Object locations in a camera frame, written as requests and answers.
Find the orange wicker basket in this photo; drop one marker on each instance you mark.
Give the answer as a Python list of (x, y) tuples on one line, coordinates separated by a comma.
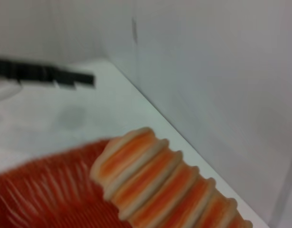
[(41, 194)]

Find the orange striped bread roll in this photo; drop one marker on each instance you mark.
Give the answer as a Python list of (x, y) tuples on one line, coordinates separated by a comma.
[(155, 180)]

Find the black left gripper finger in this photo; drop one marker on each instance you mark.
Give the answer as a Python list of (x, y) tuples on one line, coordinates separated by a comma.
[(36, 71)]

